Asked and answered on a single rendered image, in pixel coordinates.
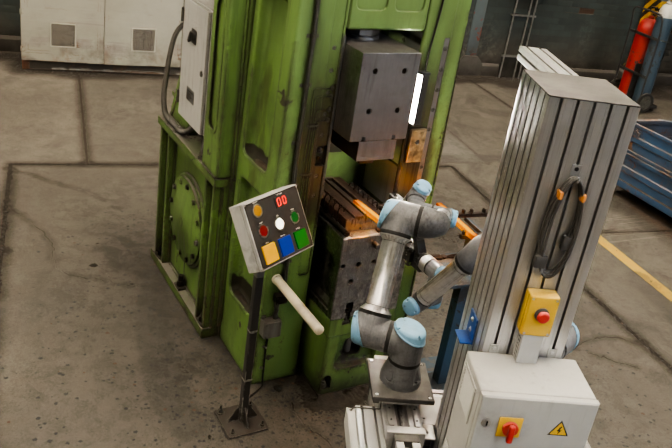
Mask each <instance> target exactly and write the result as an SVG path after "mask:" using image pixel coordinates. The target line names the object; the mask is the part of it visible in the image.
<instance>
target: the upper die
mask: <svg viewBox="0 0 672 448"><path fill-rule="evenodd" d="M331 142H332V143H333V144H334V145H335V146H337V147H338V148H339V149H340V150H342V151H343V152H344V153H346V154H347V155H348V156H349V157H351V158H352V159H353V160H354V161H356V162H357V161H370V160H383V159H393V156H394V151H395V145H396V139H393V138H392V139H391V140H376V141H363V140H361V141H360V142H349V141H347V140H346V139H345V138H343V137H342V136H341V135H339V134H338V133H337V132H335V131H334V130H333V129H332V136H331Z"/></svg>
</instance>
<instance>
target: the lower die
mask: <svg viewBox="0 0 672 448"><path fill-rule="evenodd" d="M327 178H333V179H334V180H335V181H336V182H338V183H339V184H340V185H341V186H342V187H343V188H345V189H346V190H347V191H348V192H349V193H350V194H352V195H353V196H354V197H355V198H356V199H357V200H360V201H361V202H362V203H364V204H365V205H366V206H367V207H369V208H370V209H371V210H372V211H374V212H375V213H376V214H378V215H379V216H380V213H381V211H380V210H379V209H378V210H376V209H377V208H376V207H375V206H374V205H373V206H372V203H370V202H369V201H368V202H367V199H366V198H364V197H363V198H362V195H361V194H360V193H359V194H357V193H358V192H357V191H356V190H355V189H354V190H353V187H351V186H348V185H349V184H348V183H347V182H345V181H344V180H343V179H342V178H341V177H335V178H334V177H332V176H330V177H325V183H324V190H326V191H327V194H330V195H331V198H335V200H336V202H339V203H340V207H341V206H343V207H345V212H343V210H344V208H340V209H339V214H338V222H339V223H340V224H341V225H342V226H343V227H344V228H345V229H346V230H347V231H348V232H349V231H357V230H364V229H372V228H376V227H377V223H376V222H375V221H373V220H372V219H371V218H370V217H368V216H367V213H365V212H364V211H363V210H362V209H361V208H360V207H359V206H357V205H356V204H355V203H354V202H353V201H352V200H351V199H349V198H348V197H347V196H346V195H345V194H344V193H342V192H341V191H340V190H339V189H338V188H337V187H336V186H334V185H333V184H332V183H331V182H330V181H329V180H328V179H327ZM329 200H330V196H329V195H327V196H326V198H325V204H324V209H325V210H326V211H327V209H328V202H329ZM333 205H334V199H332V200H331V201H330V205H329V214H330V215H332V210H333ZM338 208H339V204H338V203H337V204H335V206H334V212H333V218H334V219H335V220H336V218H337V211H338ZM360 227H361V229H359V228H360Z"/></svg>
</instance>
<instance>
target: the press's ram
mask: <svg viewBox="0 0 672 448"><path fill-rule="evenodd" d="M347 31H348V29H346V33H345V36H346V42H345V48H344V55H343V62H342V69H341V75H340V82H339V89H338V96H337V102H336V109H335V116H334V123H333V130H334V131H335V132H337V133H338V134H339V135H341V136H342V137H343V138H345V139H346V140H347V141H349V142H360V141H361V140H363V141H376V140H391V139H392V138H393V139H405V138H406V134H407V128H408V123H409V118H410V113H411V108H412V102H413V97H414V92H415V87H416V81H417V76H418V71H419V66H420V60H421V55H422V53H420V52H418V51H416V50H414V49H412V48H410V47H408V46H406V45H404V44H402V43H400V42H398V41H396V40H394V39H392V38H390V37H388V36H386V35H384V34H382V33H380V32H379V39H378V40H377V41H364V40H358V39H354V38H351V37H349V36H348V35H347Z"/></svg>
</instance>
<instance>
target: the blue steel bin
mask: <svg viewBox="0 0 672 448"><path fill-rule="evenodd" d="M616 185H618V186H619V187H621V188H623V189H624V190H626V191H628V192H629V193H631V194H633V195H634V196H636V197H638V198H639V199H641V200H643V201H645V202H646V203H648V204H650V205H651V206H653V207H655V208H656V209H658V210H660V211H661V212H663V213H665V214H666V215H668V216H670V217H671V218H672V121H669V120H663V119H637V121H636V124H635V127H634V131H633V134H632V137H631V140H630V143H629V146H628V149H627V153H626V156H625V159H624V162H623V165H622V168H621V171H620V174H619V178H618V181H617V184H616Z"/></svg>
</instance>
